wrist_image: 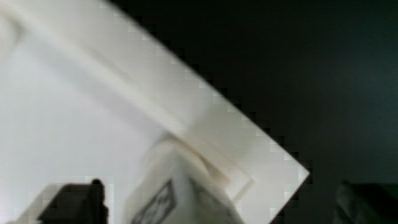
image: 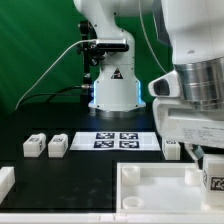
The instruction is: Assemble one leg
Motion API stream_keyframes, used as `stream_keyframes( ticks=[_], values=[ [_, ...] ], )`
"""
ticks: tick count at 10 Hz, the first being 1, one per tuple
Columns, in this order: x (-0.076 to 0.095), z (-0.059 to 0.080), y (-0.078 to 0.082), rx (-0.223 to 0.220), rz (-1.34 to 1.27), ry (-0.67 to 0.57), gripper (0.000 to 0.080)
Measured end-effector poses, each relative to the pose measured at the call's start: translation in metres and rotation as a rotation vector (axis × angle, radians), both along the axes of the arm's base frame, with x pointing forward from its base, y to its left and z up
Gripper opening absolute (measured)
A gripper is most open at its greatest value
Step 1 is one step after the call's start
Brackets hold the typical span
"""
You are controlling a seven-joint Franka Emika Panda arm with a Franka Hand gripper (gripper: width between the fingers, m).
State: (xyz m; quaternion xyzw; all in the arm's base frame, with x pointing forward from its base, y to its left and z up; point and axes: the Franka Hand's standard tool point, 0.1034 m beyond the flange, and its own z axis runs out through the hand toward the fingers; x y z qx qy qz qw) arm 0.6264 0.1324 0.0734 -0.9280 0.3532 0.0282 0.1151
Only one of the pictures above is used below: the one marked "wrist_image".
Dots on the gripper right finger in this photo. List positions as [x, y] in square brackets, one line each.
[366, 203]

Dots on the white square tabletop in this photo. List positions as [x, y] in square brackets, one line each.
[101, 99]

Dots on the white table leg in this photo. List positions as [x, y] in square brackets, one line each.
[178, 197]

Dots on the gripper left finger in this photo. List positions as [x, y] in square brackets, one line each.
[76, 206]

